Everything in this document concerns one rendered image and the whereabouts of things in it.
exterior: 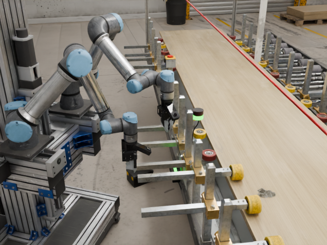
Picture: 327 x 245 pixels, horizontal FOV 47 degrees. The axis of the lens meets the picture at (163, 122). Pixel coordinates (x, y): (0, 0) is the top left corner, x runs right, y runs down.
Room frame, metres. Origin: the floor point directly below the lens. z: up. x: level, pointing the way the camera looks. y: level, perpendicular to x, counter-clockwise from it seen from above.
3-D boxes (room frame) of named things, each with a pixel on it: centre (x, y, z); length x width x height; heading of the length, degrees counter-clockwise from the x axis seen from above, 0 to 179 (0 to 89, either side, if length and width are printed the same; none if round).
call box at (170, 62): (2.57, -0.05, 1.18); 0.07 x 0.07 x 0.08; 7
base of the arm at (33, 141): (1.68, 0.73, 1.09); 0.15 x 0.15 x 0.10
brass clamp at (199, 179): (1.54, -0.17, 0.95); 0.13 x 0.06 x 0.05; 7
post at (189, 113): (1.81, -0.14, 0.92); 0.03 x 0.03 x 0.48; 7
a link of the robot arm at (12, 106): (1.67, 0.73, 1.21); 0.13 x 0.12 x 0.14; 20
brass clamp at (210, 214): (1.29, -0.20, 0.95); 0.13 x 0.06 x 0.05; 7
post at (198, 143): (1.56, -0.17, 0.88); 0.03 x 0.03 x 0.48; 7
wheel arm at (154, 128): (2.26, 0.00, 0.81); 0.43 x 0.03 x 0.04; 97
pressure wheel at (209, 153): (1.79, -0.26, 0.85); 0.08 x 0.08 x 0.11
